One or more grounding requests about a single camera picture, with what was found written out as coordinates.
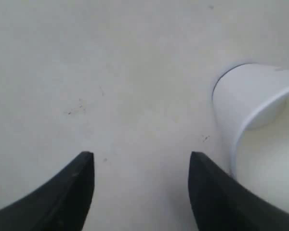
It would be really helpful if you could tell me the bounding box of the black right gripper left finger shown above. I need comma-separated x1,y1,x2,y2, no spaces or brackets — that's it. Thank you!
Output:
0,152,94,231

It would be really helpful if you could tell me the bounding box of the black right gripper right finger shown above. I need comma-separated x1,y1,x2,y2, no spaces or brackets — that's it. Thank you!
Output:
188,152,289,231

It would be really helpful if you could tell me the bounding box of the white paper cup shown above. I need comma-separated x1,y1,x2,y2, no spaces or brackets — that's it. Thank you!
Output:
212,64,289,213

